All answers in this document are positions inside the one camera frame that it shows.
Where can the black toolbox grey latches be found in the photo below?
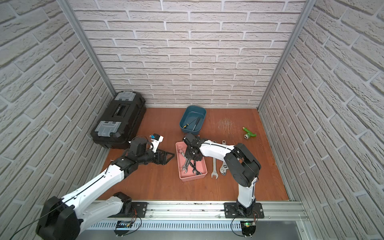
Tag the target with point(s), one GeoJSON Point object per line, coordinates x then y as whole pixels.
{"type": "Point", "coordinates": [120, 121]}

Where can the small silver combination wrench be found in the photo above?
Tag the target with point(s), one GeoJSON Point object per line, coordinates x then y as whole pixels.
{"type": "Point", "coordinates": [195, 170]}

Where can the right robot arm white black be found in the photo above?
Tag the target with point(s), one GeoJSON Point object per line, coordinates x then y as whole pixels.
{"type": "Point", "coordinates": [242, 164]}

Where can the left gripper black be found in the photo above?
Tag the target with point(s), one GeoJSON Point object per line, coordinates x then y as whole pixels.
{"type": "Point", "coordinates": [156, 156]}

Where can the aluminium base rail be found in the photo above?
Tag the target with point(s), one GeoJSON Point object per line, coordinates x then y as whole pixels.
{"type": "Point", "coordinates": [203, 216]}

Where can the large silver combination wrench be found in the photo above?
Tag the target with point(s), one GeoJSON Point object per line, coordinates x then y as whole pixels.
{"type": "Point", "coordinates": [214, 173]}

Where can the black yellow screwdriver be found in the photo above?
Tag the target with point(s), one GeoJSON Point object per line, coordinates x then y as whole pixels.
{"type": "Point", "coordinates": [186, 125]}

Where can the right controller board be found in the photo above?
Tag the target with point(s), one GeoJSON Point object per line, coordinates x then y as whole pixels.
{"type": "Point", "coordinates": [248, 228]}

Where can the silver adjustable wrench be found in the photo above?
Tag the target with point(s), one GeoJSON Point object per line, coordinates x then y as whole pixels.
{"type": "Point", "coordinates": [224, 167]}

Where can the teal plastic bin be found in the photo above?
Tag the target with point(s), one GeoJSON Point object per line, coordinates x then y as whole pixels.
{"type": "Point", "coordinates": [190, 114]}

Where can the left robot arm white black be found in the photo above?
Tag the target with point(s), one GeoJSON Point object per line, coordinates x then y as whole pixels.
{"type": "Point", "coordinates": [67, 217]}

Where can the left controller board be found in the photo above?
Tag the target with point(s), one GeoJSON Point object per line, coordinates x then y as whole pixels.
{"type": "Point", "coordinates": [123, 228]}

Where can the black tool in teal bin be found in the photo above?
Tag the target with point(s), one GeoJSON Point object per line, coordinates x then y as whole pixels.
{"type": "Point", "coordinates": [197, 122]}

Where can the controller board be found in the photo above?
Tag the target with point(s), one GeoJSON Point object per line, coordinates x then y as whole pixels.
{"type": "Point", "coordinates": [123, 228]}
{"type": "Point", "coordinates": [248, 228]}

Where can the pink plastic storage box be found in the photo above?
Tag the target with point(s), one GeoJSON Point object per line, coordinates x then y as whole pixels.
{"type": "Point", "coordinates": [189, 176]}

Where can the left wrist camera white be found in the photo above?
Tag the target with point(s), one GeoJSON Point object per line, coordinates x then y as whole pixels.
{"type": "Point", "coordinates": [155, 141]}

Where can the green handled tool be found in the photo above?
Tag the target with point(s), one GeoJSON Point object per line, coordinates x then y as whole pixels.
{"type": "Point", "coordinates": [248, 134]}

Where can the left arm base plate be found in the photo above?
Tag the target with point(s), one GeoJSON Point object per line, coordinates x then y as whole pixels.
{"type": "Point", "coordinates": [132, 208]}

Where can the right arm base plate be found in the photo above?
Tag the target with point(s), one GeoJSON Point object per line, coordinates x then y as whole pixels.
{"type": "Point", "coordinates": [236, 210]}

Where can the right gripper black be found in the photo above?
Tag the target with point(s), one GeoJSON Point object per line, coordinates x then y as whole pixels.
{"type": "Point", "coordinates": [187, 154]}

